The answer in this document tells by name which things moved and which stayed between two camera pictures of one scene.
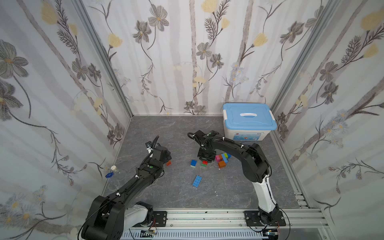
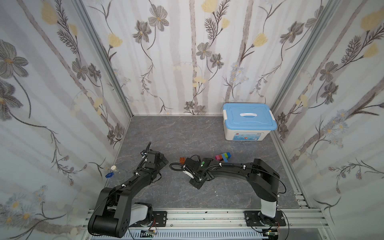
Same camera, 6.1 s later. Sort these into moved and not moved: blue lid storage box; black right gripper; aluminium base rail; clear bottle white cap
Moved: black right gripper
Not moved: clear bottle white cap; aluminium base rail; blue lid storage box
